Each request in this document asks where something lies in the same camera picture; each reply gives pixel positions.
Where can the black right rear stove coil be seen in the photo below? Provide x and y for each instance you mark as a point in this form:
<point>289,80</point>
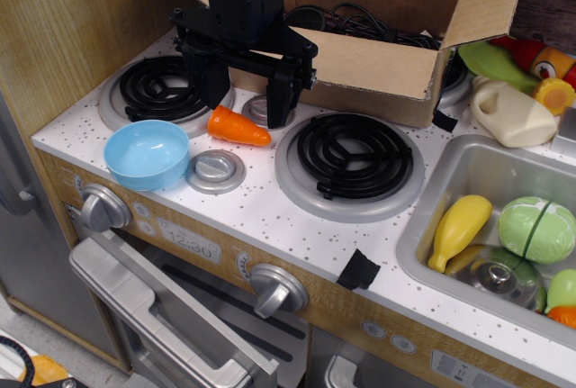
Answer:
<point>456,74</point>

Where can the silver rear stove cap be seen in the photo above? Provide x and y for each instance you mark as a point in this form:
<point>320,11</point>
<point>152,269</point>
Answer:
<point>255,109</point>

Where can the grey lower drawer handle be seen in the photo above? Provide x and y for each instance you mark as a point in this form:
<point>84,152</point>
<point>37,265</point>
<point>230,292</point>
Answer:
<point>340,373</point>

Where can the yellow toy corn slice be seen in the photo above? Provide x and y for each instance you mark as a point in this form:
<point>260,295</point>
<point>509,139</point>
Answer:
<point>555,95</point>

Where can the cream toy milk jug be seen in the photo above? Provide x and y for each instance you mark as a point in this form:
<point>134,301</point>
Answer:
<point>513,118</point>

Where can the grey oven door handle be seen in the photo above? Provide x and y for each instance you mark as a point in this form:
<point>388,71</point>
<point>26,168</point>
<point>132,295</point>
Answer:
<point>184,344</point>

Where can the silver oven knob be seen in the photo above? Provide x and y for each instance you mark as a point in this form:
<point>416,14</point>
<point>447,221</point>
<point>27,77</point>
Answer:
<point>277,290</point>
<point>103,209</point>

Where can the brown cardboard box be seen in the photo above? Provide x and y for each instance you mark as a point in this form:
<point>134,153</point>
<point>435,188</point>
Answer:
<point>385,58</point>

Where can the silver right oven knob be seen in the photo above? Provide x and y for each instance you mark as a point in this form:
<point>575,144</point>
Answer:
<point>277,290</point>

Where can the red toy ketchup bottle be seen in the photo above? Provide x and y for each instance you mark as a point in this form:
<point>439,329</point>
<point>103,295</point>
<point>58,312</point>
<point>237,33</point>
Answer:
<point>538,59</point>

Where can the black tape strip front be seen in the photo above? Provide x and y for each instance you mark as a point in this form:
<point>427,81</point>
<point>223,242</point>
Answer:
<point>359,272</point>

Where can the light blue plastic bowl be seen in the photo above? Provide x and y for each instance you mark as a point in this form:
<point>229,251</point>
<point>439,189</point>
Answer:
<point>147,155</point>

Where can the green toy cabbage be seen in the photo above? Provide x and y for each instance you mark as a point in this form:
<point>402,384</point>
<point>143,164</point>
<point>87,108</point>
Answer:
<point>538,230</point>

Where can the black middle stove coil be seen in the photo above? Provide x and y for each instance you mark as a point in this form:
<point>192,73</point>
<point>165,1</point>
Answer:
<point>353,157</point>

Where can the digital clock panel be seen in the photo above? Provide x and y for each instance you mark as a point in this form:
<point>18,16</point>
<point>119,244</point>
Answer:
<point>189,240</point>

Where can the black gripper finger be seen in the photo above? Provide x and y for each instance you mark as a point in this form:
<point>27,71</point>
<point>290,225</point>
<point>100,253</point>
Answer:
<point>282,92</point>
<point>210,76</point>

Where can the yellow object on floor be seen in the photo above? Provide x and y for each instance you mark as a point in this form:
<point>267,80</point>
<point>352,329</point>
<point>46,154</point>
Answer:
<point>47,370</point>

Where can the silver round stove cap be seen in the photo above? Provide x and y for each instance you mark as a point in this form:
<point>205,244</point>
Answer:
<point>215,171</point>

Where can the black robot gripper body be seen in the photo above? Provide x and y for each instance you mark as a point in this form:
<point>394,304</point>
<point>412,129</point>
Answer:
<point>252,35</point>

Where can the grey toy fridge door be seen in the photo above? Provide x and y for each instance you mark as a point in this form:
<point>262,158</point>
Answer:
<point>36,276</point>

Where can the black stove coil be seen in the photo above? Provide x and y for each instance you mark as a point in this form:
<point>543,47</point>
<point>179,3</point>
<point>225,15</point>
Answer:
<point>353,157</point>
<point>159,89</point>
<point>456,74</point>

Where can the orange toy vegetable piece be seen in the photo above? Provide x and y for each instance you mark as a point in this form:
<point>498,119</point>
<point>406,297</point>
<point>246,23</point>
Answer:
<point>565,314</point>

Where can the silver left oven knob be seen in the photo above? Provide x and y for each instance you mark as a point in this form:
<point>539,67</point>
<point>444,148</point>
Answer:
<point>103,209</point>

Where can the black left stove coil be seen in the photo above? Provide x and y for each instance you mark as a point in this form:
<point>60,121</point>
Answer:
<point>159,89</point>

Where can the orange toy carrot piece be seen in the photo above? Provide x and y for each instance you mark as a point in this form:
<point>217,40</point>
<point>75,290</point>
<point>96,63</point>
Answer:
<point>224,124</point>

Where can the silver pot lid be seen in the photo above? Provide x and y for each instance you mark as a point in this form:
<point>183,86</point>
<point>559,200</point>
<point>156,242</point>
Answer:
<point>520,284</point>

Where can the light green toy pear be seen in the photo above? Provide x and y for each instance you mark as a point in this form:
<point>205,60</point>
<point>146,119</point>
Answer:
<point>561,291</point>

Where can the silver toy sink basin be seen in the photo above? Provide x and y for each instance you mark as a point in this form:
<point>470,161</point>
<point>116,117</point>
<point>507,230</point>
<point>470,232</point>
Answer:
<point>474,164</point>

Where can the yellow toy squash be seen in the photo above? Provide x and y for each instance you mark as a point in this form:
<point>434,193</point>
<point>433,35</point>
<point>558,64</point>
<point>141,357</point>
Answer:
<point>457,228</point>

